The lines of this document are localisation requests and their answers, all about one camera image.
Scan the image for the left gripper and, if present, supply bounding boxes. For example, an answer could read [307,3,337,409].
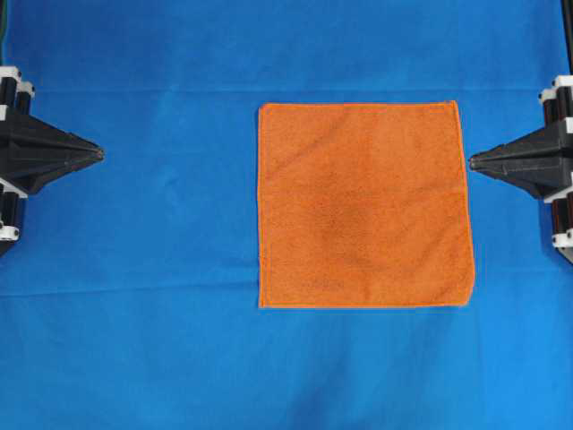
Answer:
[1,66,104,255]

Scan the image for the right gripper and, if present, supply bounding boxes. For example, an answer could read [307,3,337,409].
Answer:
[469,74,572,262]

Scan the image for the orange towel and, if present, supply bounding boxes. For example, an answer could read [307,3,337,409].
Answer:
[257,100,475,309]

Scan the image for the blue table cloth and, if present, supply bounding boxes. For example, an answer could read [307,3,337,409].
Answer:
[1,1,572,429]

